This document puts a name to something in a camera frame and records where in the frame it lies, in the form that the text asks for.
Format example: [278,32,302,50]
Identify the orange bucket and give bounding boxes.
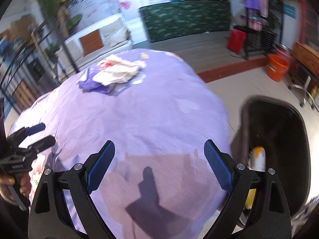
[266,53,289,82]

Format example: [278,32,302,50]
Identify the wooden top stool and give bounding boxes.
[288,42,318,110]

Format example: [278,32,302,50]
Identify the white wicker sofa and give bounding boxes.
[65,14,132,69]

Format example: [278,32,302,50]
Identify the pink basin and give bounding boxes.
[275,45,295,65]

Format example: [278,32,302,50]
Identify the purple tablecloth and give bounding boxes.
[12,49,231,238]

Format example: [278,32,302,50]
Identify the black metal rack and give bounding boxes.
[243,5,284,60]

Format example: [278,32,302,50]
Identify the pink hanging towel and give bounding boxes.
[259,0,269,18]

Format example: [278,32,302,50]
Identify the purple tissue pack wrapper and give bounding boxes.
[76,66,116,94]

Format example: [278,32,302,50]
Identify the red wooden ladder shelf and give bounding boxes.
[299,0,318,51]

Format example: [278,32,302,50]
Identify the black trash bin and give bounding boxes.
[231,96,311,218]

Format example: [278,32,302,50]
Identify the red box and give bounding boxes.
[226,29,247,55]

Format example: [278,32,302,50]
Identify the person's left hand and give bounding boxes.
[0,171,32,202]

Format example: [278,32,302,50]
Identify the orange brown cushion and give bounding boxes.
[79,29,104,57]

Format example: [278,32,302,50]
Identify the green patterned counter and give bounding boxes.
[139,0,231,43]

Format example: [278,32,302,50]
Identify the white red plastic bag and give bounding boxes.
[92,55,147,86]

